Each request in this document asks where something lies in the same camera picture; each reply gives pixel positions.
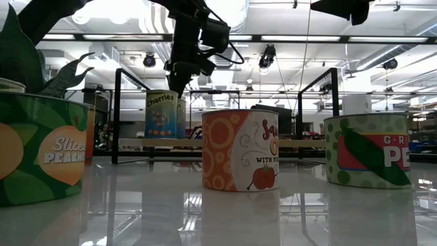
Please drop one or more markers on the black rig frame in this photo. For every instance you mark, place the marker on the black rig frame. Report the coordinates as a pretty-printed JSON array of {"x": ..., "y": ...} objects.
[{"x": 344, "y": 38}]

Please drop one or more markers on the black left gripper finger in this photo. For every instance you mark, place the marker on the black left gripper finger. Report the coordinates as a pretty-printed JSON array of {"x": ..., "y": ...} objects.
[
  {"x": 185, "y": 80},
  {"x": 175, "y": 82}
]

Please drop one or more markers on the green plant in white pot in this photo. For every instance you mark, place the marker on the green plant in white pot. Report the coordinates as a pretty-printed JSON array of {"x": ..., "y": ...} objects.
[{"x": 20, "y": 51}]

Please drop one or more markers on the black background frame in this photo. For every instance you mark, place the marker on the black background frame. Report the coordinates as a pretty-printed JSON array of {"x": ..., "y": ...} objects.
[{"x": 99, "y": 90}]

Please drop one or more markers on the wooden shelf with black frame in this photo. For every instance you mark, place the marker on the wooden shelf with black frame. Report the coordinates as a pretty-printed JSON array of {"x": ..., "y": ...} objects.
[{"x": 136, "y": 143}]

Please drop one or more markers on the pale labelled tall can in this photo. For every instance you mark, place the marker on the pale labelled tall can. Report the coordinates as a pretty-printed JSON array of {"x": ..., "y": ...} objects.
[{"x": 182, "y": 119}]

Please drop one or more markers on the orange and white sauce can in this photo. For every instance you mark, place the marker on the orange and white sauce can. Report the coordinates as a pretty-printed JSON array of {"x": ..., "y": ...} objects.
[{"x": 239, "y": 150}]

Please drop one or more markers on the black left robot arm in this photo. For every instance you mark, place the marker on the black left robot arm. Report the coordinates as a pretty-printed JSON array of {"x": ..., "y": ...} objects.
[{"x": 51, "y": 17}]

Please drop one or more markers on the black hanging ceiling fixture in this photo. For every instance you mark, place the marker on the black hanging ceiling fixture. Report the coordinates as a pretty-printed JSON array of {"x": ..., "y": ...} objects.
[
  {"x": 390, "y": 64},
  {"x": 268, "y": 56},
  {"x": 149, "y": 61}
]

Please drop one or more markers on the green peas can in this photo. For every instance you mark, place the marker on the green peas can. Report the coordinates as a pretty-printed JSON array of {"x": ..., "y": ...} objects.
[{"x": 367, "y": 150}]

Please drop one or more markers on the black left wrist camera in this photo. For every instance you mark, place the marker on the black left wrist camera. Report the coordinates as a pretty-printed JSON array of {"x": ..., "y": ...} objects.
[{"x": 215, "y": 36}]

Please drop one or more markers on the blue cherries can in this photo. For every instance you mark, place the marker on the blue cherries can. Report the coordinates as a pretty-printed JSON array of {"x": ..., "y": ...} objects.
[{"x": 161, "y": 116}]

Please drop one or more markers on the blue storage bin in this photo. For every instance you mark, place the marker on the blue storage bin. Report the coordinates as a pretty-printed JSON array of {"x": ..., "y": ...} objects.
[{"x": 421, "y": 147}]

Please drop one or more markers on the green sliced peaches can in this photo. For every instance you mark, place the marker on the green sliced peaches can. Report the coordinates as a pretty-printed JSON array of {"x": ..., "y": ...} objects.
[{"x": 41, "y": 150}]

